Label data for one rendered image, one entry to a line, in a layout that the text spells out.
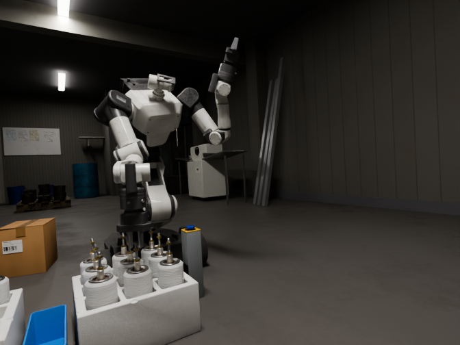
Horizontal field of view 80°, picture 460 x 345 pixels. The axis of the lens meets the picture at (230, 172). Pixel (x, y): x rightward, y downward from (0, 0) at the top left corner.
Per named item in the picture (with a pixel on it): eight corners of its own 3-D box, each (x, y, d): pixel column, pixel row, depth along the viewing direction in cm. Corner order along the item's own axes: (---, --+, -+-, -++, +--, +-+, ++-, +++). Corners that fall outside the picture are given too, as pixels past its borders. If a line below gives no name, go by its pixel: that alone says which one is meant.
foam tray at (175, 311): (74, 320, 114) (71, 276, 114) (165, 292, 134) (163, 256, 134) (81, 378, 81) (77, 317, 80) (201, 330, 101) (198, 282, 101)
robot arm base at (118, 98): (96, 126, 127) (90, 107, 131) (121, 131, 138) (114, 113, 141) (113, 107, 120) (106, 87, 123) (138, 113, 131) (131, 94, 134)
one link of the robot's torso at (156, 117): (103, 129, 157) (107, 69, 135) (156, 122, 179) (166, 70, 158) (127, 161, 144) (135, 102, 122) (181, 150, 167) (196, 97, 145)
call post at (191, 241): (184, 295, 130) (180, 230, 130) (198, 291, 134) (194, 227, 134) (190, 301, 124) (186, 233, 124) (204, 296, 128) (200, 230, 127)
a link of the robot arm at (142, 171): (120, 196, 99) (118, 164, 99) (151, 194, 102) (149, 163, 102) (116, 199, 89) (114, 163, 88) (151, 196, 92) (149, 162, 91)
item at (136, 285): (150, 327, 93) (147, 274, 92) (122, 329, 92) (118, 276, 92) (157, 312, 102) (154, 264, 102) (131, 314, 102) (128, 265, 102)
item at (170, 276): (187, 313, 101) (185, 263, 100) (161, 319, 97) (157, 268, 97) (183, 301, 110) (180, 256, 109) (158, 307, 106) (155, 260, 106)
